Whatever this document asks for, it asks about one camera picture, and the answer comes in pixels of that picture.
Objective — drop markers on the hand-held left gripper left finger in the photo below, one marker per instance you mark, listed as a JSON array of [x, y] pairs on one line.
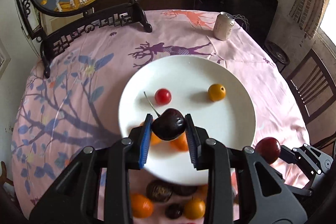
[[145, 144]]

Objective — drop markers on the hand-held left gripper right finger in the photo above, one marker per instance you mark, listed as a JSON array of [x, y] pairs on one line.
[[192, 144]]

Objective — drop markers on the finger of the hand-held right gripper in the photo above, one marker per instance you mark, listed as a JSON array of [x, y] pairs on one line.
[[299, 190], [302, 155]]

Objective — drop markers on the orange kumquat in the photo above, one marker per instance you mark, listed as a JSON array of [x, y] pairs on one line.
[[181, 143], [141, 205], [155, 140]]

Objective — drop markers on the dark red cherry with stem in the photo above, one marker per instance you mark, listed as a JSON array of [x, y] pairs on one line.
[[169, 125]]

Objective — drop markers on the red plum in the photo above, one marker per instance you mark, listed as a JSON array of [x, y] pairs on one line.
[[267, 149]]

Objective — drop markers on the red cherry tomato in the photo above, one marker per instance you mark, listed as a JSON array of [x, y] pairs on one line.
[[162, 96]]

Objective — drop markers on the yellow cherry tomato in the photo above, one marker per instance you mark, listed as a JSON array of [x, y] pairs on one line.
[[194, 208], [216, 92]]

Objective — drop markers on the white round plate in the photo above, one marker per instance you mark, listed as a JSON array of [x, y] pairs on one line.
[[189, 74]]

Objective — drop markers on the dark brown round fruit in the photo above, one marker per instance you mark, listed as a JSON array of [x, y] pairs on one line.
[[184, 190], [159, 189]]

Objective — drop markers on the small dark cherry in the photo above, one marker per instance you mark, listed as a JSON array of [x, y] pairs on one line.
[[174, 211]]

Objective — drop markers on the dark wooden chair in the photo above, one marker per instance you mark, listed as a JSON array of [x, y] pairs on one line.
[[313, 85]]

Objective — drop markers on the pink printed tablecloth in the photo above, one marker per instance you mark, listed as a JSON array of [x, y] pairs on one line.
[[78, 98]]

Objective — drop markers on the black round stool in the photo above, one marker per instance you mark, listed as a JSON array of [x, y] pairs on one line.
[[277, 54]]

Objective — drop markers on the white drink can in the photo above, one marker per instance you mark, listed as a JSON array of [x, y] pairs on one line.
[[223, 26]]

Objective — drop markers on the deer painting round screen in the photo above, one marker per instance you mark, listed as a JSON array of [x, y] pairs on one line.
[[89, 27]]

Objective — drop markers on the black cabinet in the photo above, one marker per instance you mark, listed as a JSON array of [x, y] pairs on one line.
[[231, 1]]

